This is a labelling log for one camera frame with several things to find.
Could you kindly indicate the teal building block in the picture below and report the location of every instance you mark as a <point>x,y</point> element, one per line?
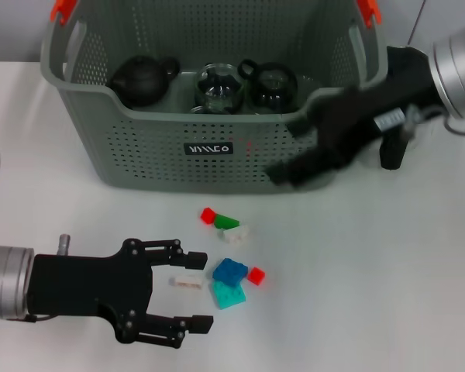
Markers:
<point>228,295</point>

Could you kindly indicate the glass cup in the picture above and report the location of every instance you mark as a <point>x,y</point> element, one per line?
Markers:
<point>197,110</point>

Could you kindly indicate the small red building block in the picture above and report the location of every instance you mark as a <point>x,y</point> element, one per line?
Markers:
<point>255,275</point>
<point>208,215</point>

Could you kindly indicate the blue building block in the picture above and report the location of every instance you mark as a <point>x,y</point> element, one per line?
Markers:
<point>228,271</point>

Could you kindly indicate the clear glass teapot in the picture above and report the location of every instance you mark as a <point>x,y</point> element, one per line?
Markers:
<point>219,87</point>

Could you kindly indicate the white building block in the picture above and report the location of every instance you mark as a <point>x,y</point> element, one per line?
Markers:
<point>234,234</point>
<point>186,282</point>

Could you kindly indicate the black ceramic teapot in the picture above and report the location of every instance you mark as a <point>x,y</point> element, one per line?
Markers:
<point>139,81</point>

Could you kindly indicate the grey-green perforated storage basket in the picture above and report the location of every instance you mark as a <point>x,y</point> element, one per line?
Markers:
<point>178,170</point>

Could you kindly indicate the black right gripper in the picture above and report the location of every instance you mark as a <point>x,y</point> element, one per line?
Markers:
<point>364,112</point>

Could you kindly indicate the green building block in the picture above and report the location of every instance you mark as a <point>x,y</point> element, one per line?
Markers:
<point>226,221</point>

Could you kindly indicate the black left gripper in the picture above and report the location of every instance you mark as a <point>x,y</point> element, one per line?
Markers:
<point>81,286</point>

